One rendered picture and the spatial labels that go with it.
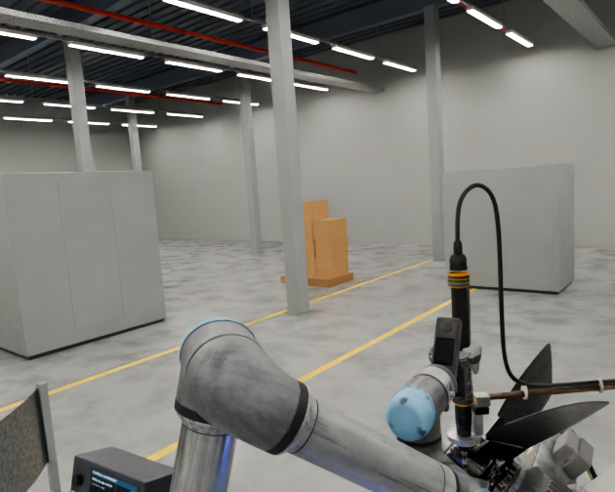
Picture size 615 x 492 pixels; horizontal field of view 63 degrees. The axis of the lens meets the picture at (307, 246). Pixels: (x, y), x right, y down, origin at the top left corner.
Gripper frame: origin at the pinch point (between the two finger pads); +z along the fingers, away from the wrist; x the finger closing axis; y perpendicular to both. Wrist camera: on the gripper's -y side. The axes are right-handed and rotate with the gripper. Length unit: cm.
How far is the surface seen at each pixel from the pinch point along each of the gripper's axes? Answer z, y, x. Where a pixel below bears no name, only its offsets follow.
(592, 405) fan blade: -1.1, 9.6, 24.0
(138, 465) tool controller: -37, 26, -67
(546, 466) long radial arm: 23.6, 38.1, 12.2
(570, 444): 30.4, 34.6, 17.1
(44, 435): 22, 80, -220
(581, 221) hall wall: 1231, 91, -74
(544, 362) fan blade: 29.4, 13.2, 11.4
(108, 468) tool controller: -42, 25, -70
